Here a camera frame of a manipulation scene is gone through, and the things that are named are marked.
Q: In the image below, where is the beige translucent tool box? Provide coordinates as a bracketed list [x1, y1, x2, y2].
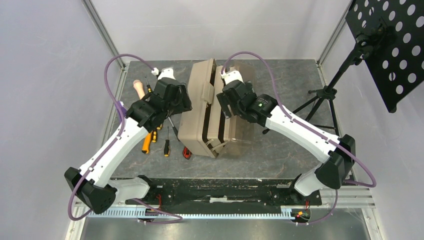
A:
[177, 58, 254, 159]

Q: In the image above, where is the red black utility knife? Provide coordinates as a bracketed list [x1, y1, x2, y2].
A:
[182, 146, 192, 160]

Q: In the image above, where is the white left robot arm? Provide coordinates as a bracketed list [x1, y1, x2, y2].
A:
[64, 77, 192, 214]

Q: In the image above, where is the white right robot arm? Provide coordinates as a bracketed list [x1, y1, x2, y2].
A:
[217, 80, 356, 204]

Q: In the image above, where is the small black-yellow screwdriver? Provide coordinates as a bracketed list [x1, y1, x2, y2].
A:
[144, 76, 153, 93]

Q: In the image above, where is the claw hammer black grip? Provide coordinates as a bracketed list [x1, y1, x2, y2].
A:
[167, 116, 180, 141]

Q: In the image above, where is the thin black-yellow screwdriver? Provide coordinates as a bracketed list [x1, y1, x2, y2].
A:
[151, 124, 163, 143]

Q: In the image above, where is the purple box with grid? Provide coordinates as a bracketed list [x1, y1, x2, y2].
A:
[119, 101, 127, 118]

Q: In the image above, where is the black-yellow screwdriver near front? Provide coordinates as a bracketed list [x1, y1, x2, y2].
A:
[163, 127, 171, 157]

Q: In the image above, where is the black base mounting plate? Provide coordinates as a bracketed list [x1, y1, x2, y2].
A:
[142, 178, 322, 214]

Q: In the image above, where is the black perforated panel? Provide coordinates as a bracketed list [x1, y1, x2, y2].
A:
[345, 0, 424, 113]

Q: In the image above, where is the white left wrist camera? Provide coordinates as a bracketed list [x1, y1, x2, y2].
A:
[151, 67, 176, 80]

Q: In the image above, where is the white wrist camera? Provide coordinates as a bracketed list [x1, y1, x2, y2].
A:
[151, 67, 176, 80]
[221, 70, 244, 86]

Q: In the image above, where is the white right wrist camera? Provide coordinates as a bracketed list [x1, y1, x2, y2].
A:
[221, 70, 244, 86]

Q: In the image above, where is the beige wooden handle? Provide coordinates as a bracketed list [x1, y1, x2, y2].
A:
[133, 79, 146, 100]

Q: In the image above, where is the orange handled tool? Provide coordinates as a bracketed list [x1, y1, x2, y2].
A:
[141, 132, 153, 154]

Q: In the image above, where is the aluminium frame rail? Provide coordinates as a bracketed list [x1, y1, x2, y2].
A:
[81, 0, 120, 57]

